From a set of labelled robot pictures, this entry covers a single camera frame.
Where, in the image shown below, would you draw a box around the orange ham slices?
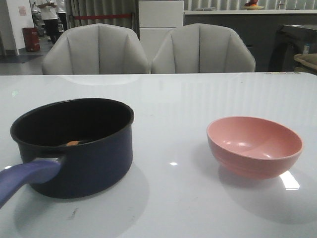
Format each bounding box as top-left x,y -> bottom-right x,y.
66,140 -> 79,146

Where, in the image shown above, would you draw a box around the pink bowl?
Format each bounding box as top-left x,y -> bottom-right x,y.
207,116 -> 304,179

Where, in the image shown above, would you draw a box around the right grey upholstered chair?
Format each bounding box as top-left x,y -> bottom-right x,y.
151,23 -> 256,74

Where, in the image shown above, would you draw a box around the grey upholstered chair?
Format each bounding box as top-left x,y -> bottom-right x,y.
42,23 -> 150,75
151,23 -> 256,74

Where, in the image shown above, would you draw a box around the left grey upholstered chair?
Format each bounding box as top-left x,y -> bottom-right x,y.
42,23 -> 150,75

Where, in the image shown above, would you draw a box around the dark blue saucepan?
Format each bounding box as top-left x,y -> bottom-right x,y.
0,98 -> 134,205

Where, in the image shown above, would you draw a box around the white cabinet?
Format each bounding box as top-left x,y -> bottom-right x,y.
139,0 -> 184,60

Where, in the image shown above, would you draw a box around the grey counter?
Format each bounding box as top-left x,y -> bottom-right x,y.
183,9 -> 317,72

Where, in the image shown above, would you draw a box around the fruit plate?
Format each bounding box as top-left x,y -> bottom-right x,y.
243,0 -> 264,10

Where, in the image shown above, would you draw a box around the red bin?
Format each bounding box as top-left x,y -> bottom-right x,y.
22,27 -> 40,52

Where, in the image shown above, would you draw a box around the person in white shirt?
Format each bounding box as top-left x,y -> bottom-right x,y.
35,0 -> 60,45

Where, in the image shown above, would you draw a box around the beige cushion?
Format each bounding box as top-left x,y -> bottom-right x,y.
293,53 -> 317,75

